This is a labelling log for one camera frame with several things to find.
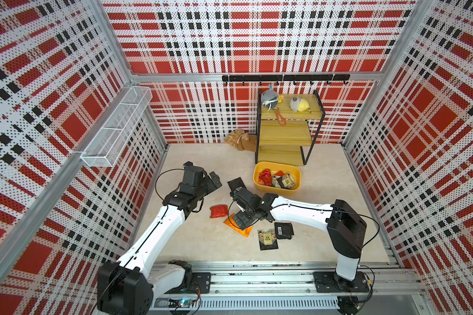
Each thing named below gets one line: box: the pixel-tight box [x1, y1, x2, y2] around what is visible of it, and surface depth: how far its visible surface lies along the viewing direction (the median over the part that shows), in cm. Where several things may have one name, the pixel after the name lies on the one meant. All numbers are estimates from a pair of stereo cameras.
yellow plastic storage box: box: [252, 161, 302, 194], surface depth 106 cm
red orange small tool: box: [273, 109, 287, 126], surface depth 88 cm
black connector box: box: [337, 295, 365, 315], surface depth 70 cm
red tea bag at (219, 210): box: [209, 204, 228, 219], surface depth 93 cm
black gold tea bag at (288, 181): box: [281, 173, 296, 190], surface depth 103 cm
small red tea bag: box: [258, 168, 273, 187], surface depth 104 cm
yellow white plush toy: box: [289, 97, 313, 114], surface depth 87 cm
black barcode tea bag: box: [227, 176, 248, 192], surface depth 106 cm
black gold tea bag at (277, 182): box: [271, 175, 286, 189], surface depth 102 cm
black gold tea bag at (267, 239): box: [257, 228, 279, 251], surface depth 86 cm
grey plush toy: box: [260, 89, 279, 111], surface depth 87 cm
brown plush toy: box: [224, 128, 257, 153], surface depth 116 cm
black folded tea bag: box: [273, 222, 295, 240], surface depth 88 cm
